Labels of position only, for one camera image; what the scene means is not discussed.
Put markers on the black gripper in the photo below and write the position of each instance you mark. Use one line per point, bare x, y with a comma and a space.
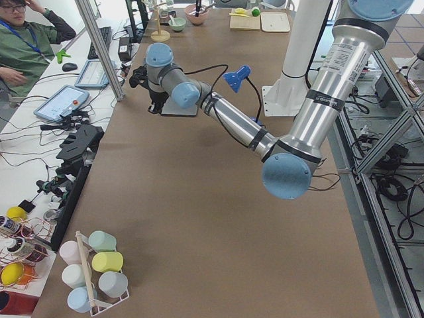
157, 94
197, 6

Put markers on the grey laptop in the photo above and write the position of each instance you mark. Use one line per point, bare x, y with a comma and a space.
171, 109

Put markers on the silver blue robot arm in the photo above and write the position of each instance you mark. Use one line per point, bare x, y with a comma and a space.
289, 161
244, 4

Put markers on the pink bowl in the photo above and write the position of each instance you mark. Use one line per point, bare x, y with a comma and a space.
194, 19

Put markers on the green ceramic bowl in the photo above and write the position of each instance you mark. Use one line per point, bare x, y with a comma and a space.
177, 24

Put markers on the wooden cutting board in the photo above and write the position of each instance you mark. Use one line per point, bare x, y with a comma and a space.
243, 20

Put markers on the wooden mug tree stand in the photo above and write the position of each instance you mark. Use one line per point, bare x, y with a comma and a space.
158, 35

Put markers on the black box device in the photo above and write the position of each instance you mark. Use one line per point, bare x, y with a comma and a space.
125, 49

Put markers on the far blue teach pendant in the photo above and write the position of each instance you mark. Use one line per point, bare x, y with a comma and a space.
92, 76

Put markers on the blue teach pendant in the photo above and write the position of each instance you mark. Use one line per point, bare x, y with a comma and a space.
92, 76
62, 103

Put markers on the cream rectangular tray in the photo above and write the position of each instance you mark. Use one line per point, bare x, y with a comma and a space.
274, 22

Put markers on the blue desk lamp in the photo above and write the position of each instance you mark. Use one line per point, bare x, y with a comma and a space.
235, 79

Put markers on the near blue teach pendant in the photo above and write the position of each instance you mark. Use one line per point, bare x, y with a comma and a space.
62, 103

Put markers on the black stand rack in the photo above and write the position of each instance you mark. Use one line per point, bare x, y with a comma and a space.
75, 153

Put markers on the black computer mouse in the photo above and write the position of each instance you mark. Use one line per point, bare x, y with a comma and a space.
67, 67

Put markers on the seated person green sweater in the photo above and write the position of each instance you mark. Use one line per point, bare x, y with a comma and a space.
28, 30

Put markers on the teal plastic cup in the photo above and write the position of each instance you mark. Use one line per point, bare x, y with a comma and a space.
101, 241

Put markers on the yellow-green plastic cup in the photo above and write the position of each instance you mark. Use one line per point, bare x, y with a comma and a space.
107, 261

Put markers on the pink plastic cup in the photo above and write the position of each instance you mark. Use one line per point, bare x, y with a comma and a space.
70, 253

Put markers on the yellow ball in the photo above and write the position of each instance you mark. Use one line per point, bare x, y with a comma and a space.
16, 213

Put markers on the grey plastic cup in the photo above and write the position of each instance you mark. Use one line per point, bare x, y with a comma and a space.
113, 284

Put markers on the white plastic cup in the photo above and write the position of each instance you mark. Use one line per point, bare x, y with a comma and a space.
73, 276

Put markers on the light blue plastic cup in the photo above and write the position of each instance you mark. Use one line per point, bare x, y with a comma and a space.
78, 300

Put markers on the yellow cup in basket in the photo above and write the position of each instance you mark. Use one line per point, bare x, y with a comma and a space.
12, 273

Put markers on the red cylinder container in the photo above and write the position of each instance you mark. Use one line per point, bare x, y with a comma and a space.
13, 303

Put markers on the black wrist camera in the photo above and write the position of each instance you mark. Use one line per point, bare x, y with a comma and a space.
139, 77

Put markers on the aluminium frame post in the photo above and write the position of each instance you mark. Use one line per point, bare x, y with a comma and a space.
90, 23

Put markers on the green handled tool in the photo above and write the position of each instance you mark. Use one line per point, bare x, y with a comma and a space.
63, 52

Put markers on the wooden rack handle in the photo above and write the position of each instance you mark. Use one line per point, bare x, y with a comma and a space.
85, 269

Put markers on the copper wire basket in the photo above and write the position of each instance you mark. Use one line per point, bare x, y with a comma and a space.
18, 244

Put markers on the white wire cup rack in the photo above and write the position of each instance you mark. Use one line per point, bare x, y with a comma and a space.
103, 302

